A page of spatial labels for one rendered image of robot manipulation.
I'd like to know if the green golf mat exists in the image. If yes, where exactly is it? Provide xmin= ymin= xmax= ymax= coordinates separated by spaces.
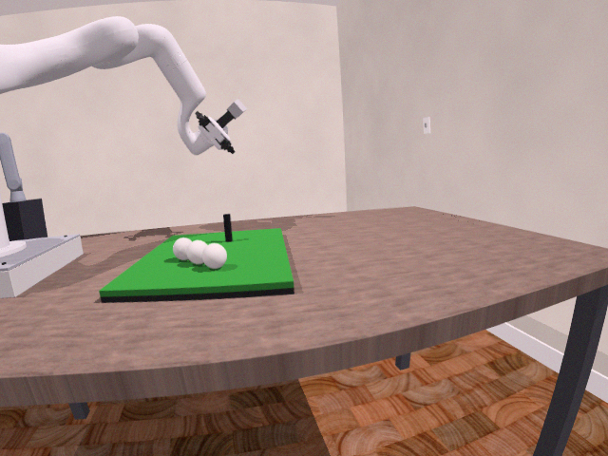
xmin=99 ymin=214 xmax=295 ymax=303

